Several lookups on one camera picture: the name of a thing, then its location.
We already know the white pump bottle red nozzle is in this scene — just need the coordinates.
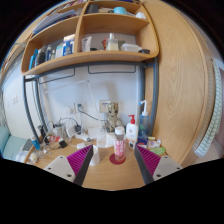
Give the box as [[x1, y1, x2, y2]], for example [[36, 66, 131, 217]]
[[125, 114, 139, 145]]

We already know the flat round red coaster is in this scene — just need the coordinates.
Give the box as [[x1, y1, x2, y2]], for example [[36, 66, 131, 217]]
[[108, 152, 127, 166]]

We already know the wooden shelf unit with items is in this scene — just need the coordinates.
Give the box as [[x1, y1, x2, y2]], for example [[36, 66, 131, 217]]
[[20, 0, 160, 77]]

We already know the teal bedding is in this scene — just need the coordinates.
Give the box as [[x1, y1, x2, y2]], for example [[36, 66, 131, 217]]
[[0, 124, 28, 161]]

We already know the green cloth pad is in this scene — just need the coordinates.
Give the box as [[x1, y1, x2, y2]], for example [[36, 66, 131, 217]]
[[149, 146, 167, 156]]

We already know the white power adapter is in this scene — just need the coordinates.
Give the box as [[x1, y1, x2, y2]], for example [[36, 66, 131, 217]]
[[65, 125, 77, 138]]

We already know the white pink small package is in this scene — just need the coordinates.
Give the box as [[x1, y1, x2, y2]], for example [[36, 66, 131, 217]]
[[146, 136, 163, 149]]

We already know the small blue box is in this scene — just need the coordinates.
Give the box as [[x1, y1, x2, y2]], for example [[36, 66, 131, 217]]
[[136, 134, 148, 146]]

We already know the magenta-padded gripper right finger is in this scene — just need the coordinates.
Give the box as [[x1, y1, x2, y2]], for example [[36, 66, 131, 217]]
[[133, 144, 183, 186]]

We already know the green-white striped hanging towel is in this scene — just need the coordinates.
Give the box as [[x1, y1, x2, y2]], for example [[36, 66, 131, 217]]
[[194, 58, 223, 158]]

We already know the grey metal desk frame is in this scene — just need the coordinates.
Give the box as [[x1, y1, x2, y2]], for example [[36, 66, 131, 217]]
[[22, 56, 159, 141]]

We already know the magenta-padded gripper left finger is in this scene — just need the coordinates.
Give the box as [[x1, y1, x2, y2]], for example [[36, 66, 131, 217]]
[[43, 144, 95, 187]]

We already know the small blue bottle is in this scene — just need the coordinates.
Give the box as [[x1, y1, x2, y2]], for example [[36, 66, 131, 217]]
[[30, 134, 42, 151]]

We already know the wooden wardrobe side panel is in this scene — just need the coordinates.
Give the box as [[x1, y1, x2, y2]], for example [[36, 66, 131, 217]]
[[144, 0, 218, 166]]

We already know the clear pink-labelled drink bottle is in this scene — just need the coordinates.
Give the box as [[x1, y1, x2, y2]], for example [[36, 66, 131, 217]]
[[113, 126, 127, 162]]

